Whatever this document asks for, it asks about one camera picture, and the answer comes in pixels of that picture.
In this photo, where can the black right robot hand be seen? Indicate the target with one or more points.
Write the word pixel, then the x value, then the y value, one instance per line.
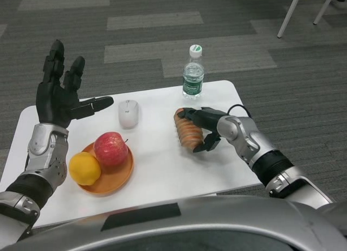
pixel 207 118

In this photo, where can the white computer mouse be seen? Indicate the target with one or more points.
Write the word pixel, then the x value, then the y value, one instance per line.
pixel 128 114

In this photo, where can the ridged brown bread loaf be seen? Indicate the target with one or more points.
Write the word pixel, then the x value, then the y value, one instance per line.
pixel 189 134

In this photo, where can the yellow lemon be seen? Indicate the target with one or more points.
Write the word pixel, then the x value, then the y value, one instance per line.
pixel 84 168

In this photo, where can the red apple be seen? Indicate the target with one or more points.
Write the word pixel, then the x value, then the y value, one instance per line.
pixel 111 149

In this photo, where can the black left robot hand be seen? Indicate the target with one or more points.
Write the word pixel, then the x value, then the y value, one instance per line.
pixel 54 102

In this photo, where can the orange round plate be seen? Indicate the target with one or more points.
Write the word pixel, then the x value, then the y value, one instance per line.
pixel 116 180

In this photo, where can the clear water bottle green label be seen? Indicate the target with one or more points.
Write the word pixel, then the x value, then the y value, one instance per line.
pixel 193 77

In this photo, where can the white metal table leg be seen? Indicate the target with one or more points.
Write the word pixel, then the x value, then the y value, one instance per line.
pixel 289 13
pixel 324 7

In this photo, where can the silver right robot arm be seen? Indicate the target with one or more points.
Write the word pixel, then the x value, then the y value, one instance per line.
pixel 244 134

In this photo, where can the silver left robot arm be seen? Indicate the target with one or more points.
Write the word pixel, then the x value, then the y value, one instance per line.
pixel 43 156

